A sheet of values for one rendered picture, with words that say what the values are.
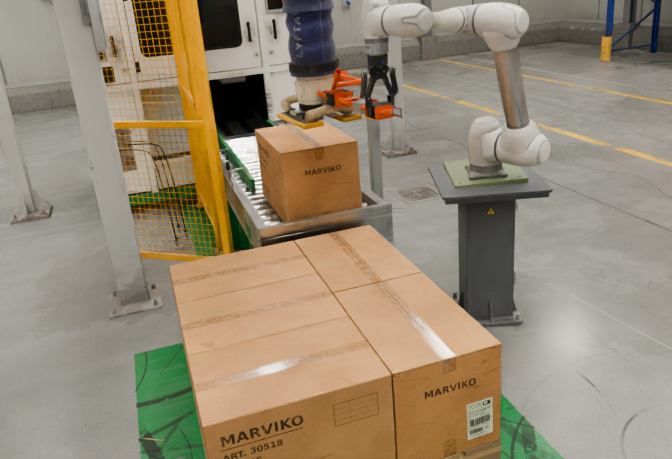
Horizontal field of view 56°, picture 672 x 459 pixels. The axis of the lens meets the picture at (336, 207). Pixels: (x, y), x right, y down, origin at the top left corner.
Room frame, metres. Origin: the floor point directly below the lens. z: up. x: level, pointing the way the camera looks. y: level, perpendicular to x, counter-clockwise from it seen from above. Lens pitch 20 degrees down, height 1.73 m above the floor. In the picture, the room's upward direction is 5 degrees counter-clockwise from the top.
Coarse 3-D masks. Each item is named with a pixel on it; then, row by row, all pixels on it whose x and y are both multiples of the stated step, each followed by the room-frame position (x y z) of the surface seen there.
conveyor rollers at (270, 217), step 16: (240, 144) 4.83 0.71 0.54; (256, 144) 4.78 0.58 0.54; (224, 160) 4.36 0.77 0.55; (256, 160) 4.32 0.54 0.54; (240, 176) 3.93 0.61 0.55; (256, 176) 3.95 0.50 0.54; (256, 192) 3.59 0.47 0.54; (256, 208) 3.31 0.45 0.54; (272, 208) 3.27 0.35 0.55; (272, 224) 3.06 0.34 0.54
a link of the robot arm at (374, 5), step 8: (368, 0) 2.32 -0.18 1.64; (376, 0) 2.31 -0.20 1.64; (384, 0) 2.32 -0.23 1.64; (368, 8) 2.32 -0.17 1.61; (376, 8) 2.30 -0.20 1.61; (384, 8) 2.29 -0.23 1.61; (368, 16) 2.31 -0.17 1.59; (376, 16) 2.29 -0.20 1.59; (368, 24) 2.31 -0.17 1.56; (376, 24) 2.29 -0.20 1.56; (368, 32) 2.32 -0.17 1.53; (376, 32) 2.30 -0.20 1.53; (384, 32) 2.28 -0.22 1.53
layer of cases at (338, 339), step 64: (256, 256) 2.65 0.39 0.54; (320, 256) 2.59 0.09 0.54; (384, 256) 2.53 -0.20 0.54; (192, 320) 2.11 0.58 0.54; (256, 320) 2.07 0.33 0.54; (320, 320) 2.03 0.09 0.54; (384, 320) 1.99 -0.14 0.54; (448, 320) 1.95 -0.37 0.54; (192, 384) 1.96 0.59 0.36; (256, 384) 1.67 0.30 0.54; (320, 384) 1.64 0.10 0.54; (384, 384) 1.66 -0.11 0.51; (448, 384) 1.72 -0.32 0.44; (256, 448) 1.53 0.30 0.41; (320, 448) 1.59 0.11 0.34; (384, 448) 1.65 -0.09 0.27; (448, 448) 1.72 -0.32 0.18
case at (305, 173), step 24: (264, 144) 3.29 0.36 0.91; (288, 144) 3.09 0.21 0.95; (312, 144) 3.05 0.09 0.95; (336, 144) 3.02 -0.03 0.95; (264, 168) 3.37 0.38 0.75; (288, 168) 2.94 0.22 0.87; (312, 168) 2.98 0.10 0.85; (336, 168) 3.02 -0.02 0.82; (264, 192) 3.46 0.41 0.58; (288, 192) 2.94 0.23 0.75; (312, 192) 2.98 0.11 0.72; (336, 192) 3.01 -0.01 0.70; (360, 192) 3.05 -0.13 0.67; (288, 216) 2.94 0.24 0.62; (312, 216) 2.97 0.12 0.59
